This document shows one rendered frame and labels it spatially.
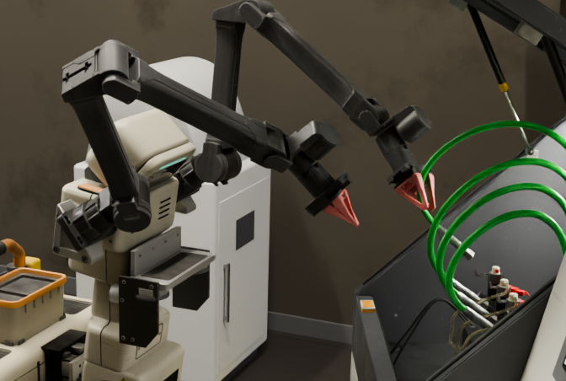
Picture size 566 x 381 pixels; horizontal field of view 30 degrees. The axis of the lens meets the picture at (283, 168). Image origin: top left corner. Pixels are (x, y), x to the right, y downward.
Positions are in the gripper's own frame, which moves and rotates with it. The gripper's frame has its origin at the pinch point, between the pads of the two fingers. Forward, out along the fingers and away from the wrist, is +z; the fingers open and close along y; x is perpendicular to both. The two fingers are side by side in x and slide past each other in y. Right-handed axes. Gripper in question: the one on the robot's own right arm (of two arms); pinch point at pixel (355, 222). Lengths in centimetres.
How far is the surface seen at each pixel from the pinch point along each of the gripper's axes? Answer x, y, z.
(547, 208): 43, 23, 31
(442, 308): 37, -11, 33
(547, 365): -35, 21, 36
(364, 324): 12.5, -19.0, 19.9
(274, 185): 232, -97, -15
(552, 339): -33, 24, 34
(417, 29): 225, -3, -23
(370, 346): 0.6, -16.4, 22.2
